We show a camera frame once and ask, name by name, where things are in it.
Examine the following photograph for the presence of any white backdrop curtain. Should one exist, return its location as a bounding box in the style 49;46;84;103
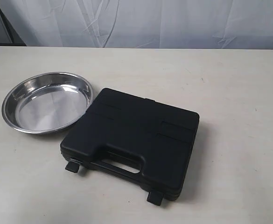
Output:
0;0;273;49

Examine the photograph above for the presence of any black plastic tool case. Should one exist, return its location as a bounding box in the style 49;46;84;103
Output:
60;88;200;205

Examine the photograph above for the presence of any round stainless steel pan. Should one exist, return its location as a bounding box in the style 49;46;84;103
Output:
1;72;95;135

